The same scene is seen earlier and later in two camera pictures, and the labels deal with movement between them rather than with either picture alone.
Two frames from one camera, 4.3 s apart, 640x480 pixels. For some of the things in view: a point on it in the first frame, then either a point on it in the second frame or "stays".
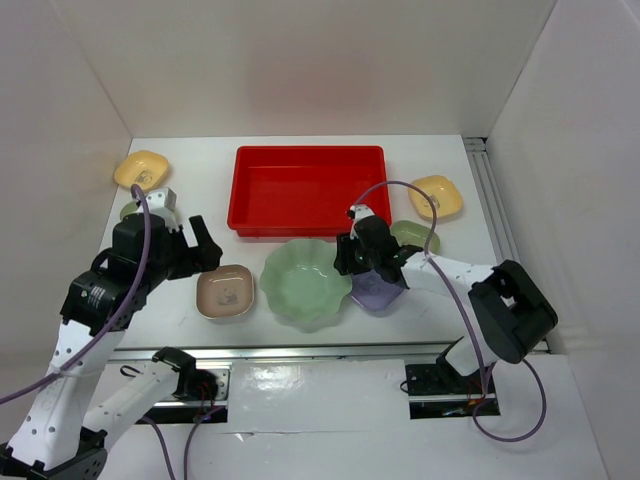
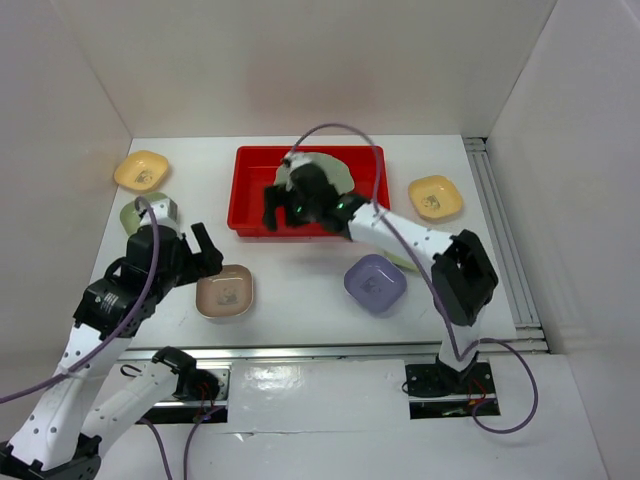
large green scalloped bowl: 302,281 -> 339,172
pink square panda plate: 225,291 stays
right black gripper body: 353,257 -> 299,212
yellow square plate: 145,168 stays
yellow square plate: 447,192 stays
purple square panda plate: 372,291 stays
